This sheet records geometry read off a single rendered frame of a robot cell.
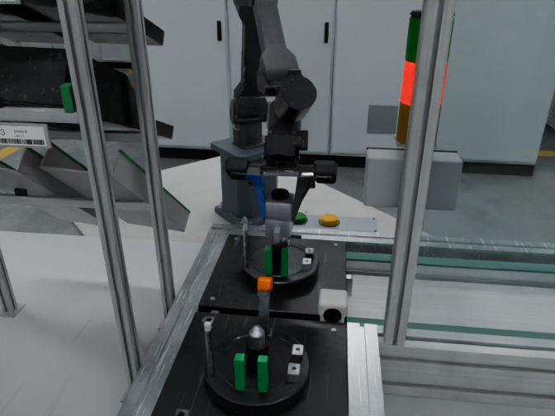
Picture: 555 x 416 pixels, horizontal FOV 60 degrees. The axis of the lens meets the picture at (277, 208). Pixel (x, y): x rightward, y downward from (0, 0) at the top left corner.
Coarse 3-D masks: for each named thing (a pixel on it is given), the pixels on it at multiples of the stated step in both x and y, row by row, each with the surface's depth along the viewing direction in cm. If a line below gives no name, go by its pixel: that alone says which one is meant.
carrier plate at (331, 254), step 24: (240, 240) 97; (264, 240) 97; (312, 240) 97; (336, 240) 98; (216, 264) 90; (240, 264) 90; (336, 264) 90; (216, 288) 83; (240, 288) 83; (312, 288) 83; (336, 288) 83; (240, 312) 78; (288, 312) 77; (312, 312) 77
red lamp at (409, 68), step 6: (408, 66) 58; (414, 66) 57; (408, 72) 58; (414, 72) 57; (402, 78) 60; (408, 78) 58; (402, 84) 60; (408, 84) 58; (402, 90) 60; (408, 90) 58; (402, 96) 60; (408, 96) 59; (402, 102) 60; (408, 102) 59
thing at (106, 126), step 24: (0, 48) 62; (24, 48) 61; (48, 48) 60; (0, 72) 62; (24, 72) 61; (48, 72) 60; (96, 72) 64; (120, 72) 69; (0, 96) 62; (24, 96) 61; (48, 96) 60; (120, 96) 70; (120, 120) 71
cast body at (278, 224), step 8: (272, 192) 81; (280, 192) 81; (288, 192) 81; (272, 200) 81; (280, 200) 80; (288, 200) 81; (272, 208) 80; (280, 208) 80; (288, 208) 80; (272, 216) 81; (280, 216) 80; (288, 216) 80; (272, 224) 81; (280, 224) 80; (288, 224) 80; (272, 232) 81; (280, 232) 80; (288, 232) 81
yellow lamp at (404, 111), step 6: (402, 108) 60; (408, 108) 59; (402, 114) 60; (408, 114) 59; (402, 120) 60; (408, 120) 60; (402, 126) 61; (396, 132) 62; (402, 132) 61; (396, 138) 62; (402, 138) 61
